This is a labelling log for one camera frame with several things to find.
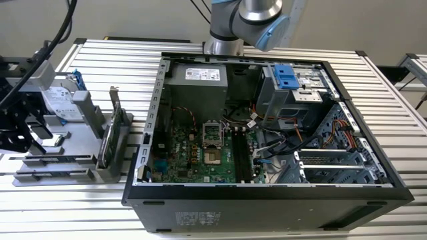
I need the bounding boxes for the grey metal disk bay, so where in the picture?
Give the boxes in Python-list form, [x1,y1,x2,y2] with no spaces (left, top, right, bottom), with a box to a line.
[294,148,370,185]

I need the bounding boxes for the dark RAM stick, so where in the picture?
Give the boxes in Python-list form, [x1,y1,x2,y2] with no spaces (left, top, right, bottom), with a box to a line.
[25,155,94,162]

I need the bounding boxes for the black cable bundle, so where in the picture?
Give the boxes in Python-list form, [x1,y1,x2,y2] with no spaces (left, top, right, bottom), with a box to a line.
[256,126,322,161]

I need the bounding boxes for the orange red wire bundle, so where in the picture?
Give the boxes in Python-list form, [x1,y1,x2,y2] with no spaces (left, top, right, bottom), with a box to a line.
[332,119,357,152]

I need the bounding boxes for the black PC case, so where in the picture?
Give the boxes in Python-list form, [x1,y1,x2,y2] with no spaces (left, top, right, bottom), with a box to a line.
[119,51,416,234]

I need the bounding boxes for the hard disk in blue carrier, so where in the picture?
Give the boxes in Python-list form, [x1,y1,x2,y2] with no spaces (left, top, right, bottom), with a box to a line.
[41,69,87,123]

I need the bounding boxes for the silver CPU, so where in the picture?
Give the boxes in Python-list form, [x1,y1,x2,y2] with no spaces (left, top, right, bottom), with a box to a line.
[47,134,63,147]

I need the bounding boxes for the red black fan wire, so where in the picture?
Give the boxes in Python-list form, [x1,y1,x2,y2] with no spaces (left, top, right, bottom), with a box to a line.
[170,106,197,132]

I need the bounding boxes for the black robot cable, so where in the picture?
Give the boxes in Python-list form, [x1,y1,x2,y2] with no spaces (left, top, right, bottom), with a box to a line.
[0,0,78,106]

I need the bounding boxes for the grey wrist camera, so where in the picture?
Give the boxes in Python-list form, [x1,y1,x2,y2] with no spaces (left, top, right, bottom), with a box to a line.
[17,61,55,92]

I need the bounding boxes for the green motherboard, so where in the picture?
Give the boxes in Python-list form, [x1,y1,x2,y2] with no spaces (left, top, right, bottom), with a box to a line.
[147,122,268,185]

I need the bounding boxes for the metal slat side table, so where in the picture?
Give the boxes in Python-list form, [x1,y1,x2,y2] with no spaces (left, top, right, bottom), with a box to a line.
[392,52,427,92]

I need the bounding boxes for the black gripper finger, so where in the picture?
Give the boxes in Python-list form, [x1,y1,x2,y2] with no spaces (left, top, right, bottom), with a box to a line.
[21,124,49,155]
[25,117,54,140]

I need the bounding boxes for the grey power supply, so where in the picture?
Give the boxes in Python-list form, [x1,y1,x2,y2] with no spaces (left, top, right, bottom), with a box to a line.
[164,62,229,121]

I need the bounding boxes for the CPU socket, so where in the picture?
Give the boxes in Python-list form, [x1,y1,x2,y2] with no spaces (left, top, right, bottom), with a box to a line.
[202,148,224,166]

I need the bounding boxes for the grey parts rack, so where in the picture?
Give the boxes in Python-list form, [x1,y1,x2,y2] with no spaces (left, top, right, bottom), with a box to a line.
[11,91,134,187]

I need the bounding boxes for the grey metal drive cage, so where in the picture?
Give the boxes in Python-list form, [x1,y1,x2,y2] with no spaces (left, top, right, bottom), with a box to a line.
[256,65,329,128]

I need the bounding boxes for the black RAM slot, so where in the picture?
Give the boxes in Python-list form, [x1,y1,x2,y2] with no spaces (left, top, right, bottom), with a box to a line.
[240,126,253,184]
[232,126,244,184]

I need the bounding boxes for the green graphics card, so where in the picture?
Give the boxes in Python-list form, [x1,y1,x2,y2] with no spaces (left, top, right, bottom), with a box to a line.
[98,85,126,168]

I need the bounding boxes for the metal socket cover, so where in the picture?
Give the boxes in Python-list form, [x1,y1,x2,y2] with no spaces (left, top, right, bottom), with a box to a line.
[201,119,224,148]

